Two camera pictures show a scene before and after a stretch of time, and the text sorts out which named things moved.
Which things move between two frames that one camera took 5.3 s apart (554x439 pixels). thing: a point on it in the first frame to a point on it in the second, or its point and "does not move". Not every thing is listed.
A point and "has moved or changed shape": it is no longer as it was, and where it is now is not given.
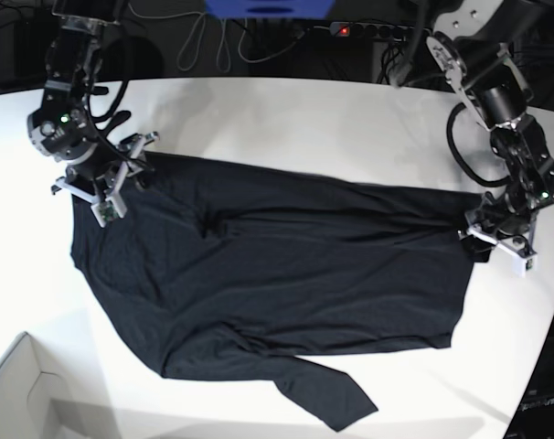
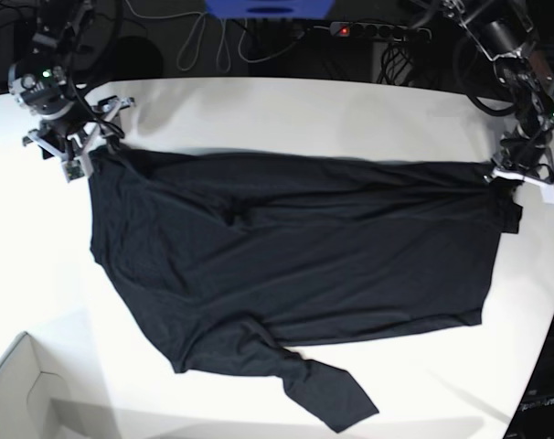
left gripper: (105, 177) to (71, 139)
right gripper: (490, 223) to (524, 159)
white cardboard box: (22, 401) does not move
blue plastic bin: (269, 9) does not move
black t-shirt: (216, 272) has moved or changed shape
